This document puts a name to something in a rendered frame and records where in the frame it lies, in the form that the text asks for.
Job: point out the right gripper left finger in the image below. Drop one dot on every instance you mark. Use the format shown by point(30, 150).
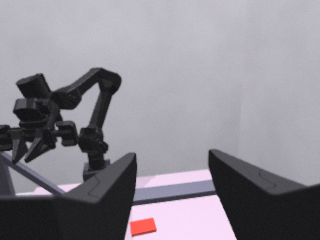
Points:
point(97, 209)

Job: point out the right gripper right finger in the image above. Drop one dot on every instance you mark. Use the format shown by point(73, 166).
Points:
point(261, 205)

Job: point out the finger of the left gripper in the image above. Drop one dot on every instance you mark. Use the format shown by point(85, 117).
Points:
point(36, 149)
point(20, 148)

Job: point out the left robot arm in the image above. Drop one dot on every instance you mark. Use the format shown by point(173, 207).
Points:
point(33, 107)

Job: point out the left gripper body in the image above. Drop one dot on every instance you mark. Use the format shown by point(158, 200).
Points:
point(65, 129)

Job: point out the red flat rectangular block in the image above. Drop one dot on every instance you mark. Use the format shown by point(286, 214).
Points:
point(142, 227)

